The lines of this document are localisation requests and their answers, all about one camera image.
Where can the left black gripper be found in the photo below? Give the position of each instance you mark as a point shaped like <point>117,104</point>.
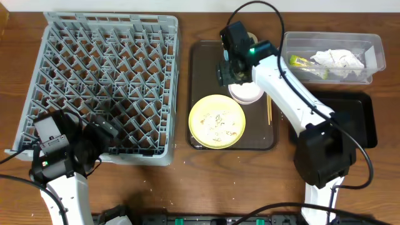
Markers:
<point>104,125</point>

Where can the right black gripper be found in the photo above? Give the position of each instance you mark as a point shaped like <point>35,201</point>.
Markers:
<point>226,75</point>

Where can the white pink bowl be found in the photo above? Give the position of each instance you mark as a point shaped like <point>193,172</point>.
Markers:
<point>246,93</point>

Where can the cream white cup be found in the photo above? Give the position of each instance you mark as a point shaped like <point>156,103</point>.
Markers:
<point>253,37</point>

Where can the green yellow snack wrapper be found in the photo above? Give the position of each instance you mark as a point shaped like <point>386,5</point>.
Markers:
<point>309,66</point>

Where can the white tissue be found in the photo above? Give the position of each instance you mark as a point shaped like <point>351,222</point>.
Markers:
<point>340,62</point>

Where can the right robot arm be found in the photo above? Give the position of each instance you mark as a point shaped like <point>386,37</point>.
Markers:
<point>323,153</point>

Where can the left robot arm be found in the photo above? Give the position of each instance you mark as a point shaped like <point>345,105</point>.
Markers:
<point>68,152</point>

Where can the clear plastic waste bin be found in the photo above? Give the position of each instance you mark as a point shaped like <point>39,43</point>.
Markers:
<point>368,48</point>

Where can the wooden chopstick left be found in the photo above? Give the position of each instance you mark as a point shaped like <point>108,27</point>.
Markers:
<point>267,111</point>

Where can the wooden chopstick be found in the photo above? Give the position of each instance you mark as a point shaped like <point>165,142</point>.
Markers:
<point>267,111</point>
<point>269,104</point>

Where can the wooden chopstick right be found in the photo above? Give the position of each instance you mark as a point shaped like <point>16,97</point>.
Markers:
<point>269,104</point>

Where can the yellow dirty plate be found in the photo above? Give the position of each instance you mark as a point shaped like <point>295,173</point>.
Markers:
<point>217,121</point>

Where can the grey plastic dish rack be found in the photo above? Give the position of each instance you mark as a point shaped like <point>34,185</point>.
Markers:
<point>123,67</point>

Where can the black rectangular tray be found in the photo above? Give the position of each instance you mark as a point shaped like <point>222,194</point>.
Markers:
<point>359,108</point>

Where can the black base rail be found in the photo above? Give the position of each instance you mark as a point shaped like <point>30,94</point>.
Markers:
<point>123,215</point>

